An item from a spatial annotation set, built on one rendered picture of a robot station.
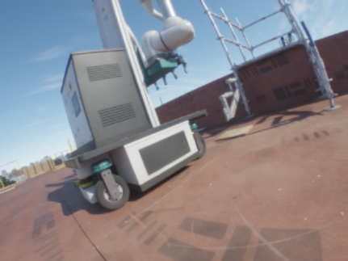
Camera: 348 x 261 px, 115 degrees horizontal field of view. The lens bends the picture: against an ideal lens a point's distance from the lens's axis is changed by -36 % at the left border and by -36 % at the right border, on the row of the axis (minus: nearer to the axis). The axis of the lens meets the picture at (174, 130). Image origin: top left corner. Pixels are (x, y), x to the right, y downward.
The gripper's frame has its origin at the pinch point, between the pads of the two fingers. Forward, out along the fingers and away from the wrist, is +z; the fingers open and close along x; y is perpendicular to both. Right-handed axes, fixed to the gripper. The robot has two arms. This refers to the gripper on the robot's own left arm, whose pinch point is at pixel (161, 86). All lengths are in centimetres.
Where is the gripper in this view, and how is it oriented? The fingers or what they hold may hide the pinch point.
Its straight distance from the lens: 170.7
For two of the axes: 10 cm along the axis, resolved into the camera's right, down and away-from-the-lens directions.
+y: 6.9, -2.9, 6.6
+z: 3.4, 9.4, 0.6
